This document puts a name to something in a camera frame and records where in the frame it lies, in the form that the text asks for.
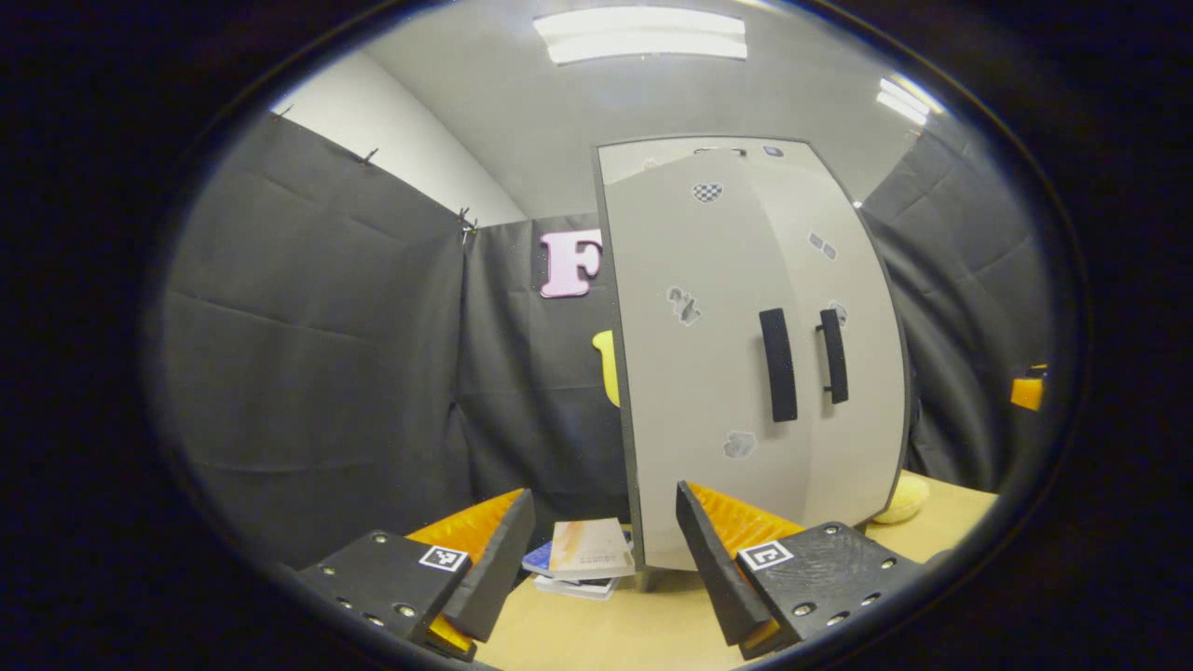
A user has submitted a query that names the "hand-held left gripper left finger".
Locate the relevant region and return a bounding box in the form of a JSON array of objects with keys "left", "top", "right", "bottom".
[{"left": 296, "top": 486, "right": 538, "bottom": 662}]

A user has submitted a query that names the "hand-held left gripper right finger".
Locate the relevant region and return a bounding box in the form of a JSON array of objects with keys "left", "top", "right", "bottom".
[{"left": 675, "top": 480, "right": 925, "bottom": 662}]

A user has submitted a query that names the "grey cabinet door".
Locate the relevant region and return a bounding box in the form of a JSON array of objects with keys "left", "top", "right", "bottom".
[
  {"left": 746, "top": 140, "right": 912, "bottom": 534},
  {"left": 595, "top": 149, "right": 821, "bottom": 572}
]

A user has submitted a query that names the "grey cabinet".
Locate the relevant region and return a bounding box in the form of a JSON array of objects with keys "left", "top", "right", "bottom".
[{"left": 592, "top": 135, "right": 913, "bottom": 594}]

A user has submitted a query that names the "grey cabinet drawer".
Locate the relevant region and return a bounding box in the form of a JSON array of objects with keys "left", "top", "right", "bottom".
[{"left": 598, "top": 138, "right": 810, "bottom": 185}]

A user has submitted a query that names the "white book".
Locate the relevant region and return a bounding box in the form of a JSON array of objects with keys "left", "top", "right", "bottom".
[{"left": 532, "top": 574, "right": 618, "bottom": 601}]

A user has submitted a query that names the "beige book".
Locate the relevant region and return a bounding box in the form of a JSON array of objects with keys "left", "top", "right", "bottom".
[{"left": 547, "top": 517, "right": 638, "bottom": 581}]

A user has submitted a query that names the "yellow plush toy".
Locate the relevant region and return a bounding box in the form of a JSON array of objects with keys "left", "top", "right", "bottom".
[{"left": 871, "top": 472, "right": 932, "bottom": 526}]

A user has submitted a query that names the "black backdrop cloth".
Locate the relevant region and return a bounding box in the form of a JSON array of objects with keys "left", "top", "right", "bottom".
[{"left": 147, "top": 110, "right": 1065, "bottom": 571}]

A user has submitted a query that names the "small ceiling light panel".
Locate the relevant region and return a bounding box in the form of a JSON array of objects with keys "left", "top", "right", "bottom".
[
  {"left": 875, "top": 91, "right": 929, "bottom": 128},
  {"left": 881, "top": 76, "right": 936, "bottom": 114}
]

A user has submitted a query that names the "large ceiling light panel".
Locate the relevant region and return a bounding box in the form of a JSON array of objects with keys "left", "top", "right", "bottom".
[{"left": 532, "top": 7, "right": 749, "bottom": 66}]

